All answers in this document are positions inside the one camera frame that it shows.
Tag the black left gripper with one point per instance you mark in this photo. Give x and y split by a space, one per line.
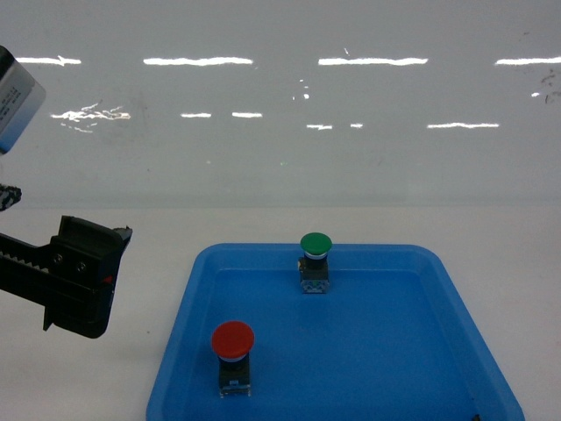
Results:
73 277

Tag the red mushroom push button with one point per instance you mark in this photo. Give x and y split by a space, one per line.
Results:
232 342

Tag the green mushroom push button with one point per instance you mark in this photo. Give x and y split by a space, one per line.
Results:
313 265

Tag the blue plastic tray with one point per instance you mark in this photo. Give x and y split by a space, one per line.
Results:
390 340

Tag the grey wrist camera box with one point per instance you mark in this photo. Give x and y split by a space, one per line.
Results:
21 97

